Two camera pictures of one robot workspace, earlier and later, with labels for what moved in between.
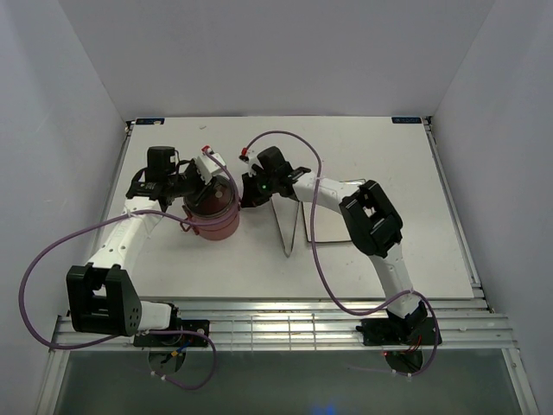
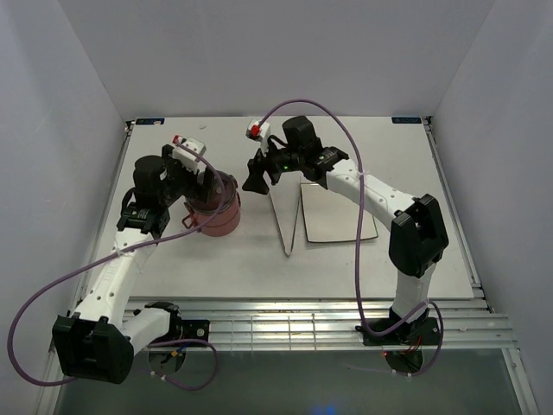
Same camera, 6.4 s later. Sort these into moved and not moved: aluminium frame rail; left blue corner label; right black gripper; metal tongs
Moved: right black gripper
Not moved: left blue corner label; metal tongs; aluminium frame rail
